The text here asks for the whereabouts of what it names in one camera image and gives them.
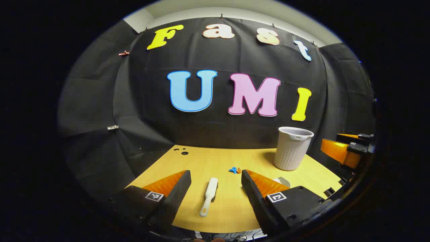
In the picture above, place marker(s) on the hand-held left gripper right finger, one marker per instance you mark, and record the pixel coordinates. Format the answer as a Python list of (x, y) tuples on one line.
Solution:
[(253, 198)]

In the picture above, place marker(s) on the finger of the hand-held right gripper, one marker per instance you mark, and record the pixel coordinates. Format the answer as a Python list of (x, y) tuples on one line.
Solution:
[(336, 151), (347, 136)]

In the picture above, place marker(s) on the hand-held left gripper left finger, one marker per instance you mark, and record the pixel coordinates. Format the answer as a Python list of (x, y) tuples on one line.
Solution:
[(178, 195)]

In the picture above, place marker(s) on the white dustpan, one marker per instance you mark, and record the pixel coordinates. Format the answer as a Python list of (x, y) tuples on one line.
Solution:
[(281, 181)]

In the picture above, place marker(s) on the small white broom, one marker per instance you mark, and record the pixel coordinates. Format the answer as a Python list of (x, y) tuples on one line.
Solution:
[(211, 190)]

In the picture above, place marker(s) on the blue paper scrap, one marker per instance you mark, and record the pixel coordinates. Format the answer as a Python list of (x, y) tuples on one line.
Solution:
[(233, 170)]

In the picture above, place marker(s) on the white ribbed garbage bin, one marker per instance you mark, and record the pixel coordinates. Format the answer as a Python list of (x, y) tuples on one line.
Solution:
[(290, 151)]

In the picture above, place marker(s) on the wooden desktop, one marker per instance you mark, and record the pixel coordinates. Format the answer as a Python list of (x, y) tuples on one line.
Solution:
[(215, 161)]

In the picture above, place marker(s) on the small silver clip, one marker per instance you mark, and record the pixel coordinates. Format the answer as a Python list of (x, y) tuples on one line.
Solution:
[(112, 127)]

